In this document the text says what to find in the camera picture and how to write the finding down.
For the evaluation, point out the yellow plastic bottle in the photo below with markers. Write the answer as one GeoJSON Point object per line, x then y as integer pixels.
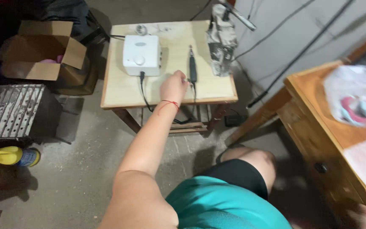
{"type": "Point", "coordinates": [11, 155]}

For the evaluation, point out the clear plastic bag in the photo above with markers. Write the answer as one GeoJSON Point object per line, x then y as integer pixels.
{"type": "Point", "coordinates": [357, 95]}

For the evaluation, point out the wooden desk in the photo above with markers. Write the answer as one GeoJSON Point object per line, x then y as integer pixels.
{"type": "Point", "coordinates": [326, 127]}

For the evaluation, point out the pink item in box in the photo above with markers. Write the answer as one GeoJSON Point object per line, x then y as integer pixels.
{"type": "Point", "coordinates": [51, 59]}

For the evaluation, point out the metal grill rack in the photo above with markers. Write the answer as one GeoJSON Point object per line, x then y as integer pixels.
{"type": "Point", "coordinates": [10, 109]}

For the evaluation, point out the person's left hand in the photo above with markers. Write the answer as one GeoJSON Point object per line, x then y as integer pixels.
{"type": "Point", "coordinates": [172, 89]}

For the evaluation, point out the small clear round lid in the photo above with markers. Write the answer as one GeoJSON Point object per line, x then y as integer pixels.
{"type": "Point", "coordinates": [141, 29]}

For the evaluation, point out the black power adapter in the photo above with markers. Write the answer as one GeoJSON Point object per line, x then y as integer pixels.
{"type": "Point", "coordinates": [234, 120]}

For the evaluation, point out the camouflage wrapped lamp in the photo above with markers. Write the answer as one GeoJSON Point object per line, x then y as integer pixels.
{"type": "Point", "coordinates": [221, 39]}

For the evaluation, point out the person's teal shirt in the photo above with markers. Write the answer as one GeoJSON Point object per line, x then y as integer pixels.
{"type": "Point", "coordinates": [221, 206]}

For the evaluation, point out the black bag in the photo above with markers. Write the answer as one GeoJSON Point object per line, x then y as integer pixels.
{"type": "Point", "coordinates": [59, 16]}

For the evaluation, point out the open cardboard box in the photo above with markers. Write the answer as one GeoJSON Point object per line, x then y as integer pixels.
{"type": "Point", "coordinates": [40, 52]}

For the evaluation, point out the small wooden table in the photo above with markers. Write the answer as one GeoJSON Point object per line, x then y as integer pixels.
{"type": "Point", "coordinates": [170, 63]}

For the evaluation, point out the person's leg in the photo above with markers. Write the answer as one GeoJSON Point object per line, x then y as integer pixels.
{"type": "Point", "coordinates": [249, 162]}

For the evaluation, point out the person's left fingers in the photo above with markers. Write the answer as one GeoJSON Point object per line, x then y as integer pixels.
{"type": "Point", "coordinates": [186, 81]}

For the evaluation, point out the white nail drill control box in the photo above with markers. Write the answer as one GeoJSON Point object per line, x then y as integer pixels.
{"type": "Point", "coordinates": [141, 54]}

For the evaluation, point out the person's black shorts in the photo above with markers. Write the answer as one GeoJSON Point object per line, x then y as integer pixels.
{"type": "Point", "coordinates": [240, 175]}

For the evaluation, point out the black nail drill handpiece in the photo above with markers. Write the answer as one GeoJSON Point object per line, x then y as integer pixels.
{"type": "Point", "coordinates": [192, 65]}

